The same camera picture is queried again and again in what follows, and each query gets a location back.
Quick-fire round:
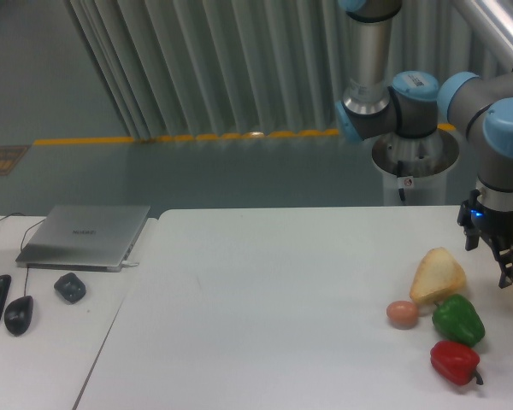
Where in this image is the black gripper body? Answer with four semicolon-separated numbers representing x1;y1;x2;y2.
457;188;513;256

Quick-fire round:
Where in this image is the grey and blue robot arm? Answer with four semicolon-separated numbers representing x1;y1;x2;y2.
335;1;513;287

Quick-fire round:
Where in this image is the green bell pepper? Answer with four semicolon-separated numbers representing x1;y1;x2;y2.
432;294;486;348

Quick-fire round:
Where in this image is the red bell pepper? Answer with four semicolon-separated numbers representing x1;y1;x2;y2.
430;340;484;386

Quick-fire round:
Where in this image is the triangular toast slice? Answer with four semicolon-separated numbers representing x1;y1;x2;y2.
410;247;467;306

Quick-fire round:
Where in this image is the brown egg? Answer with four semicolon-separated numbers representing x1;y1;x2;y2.
386;301;419;329

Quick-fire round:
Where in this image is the grey pleated curtain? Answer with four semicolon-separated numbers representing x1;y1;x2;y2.
69;1;506;141

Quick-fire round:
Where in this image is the silver closed laptop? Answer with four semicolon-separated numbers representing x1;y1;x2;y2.
16;205;150;272

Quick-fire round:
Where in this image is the small black case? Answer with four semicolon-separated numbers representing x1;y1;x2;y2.
54;272;86;304

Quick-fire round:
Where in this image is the black computer mouse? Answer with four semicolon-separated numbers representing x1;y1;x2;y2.
4;296;33;337

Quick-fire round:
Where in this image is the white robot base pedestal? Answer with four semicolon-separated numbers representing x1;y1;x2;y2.
372;129;460;206

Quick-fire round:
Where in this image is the black laptop cable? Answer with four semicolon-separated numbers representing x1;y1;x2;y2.
0;212;29;243

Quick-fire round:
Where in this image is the black mouse cable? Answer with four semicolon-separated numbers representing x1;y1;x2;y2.
20;222;47;297

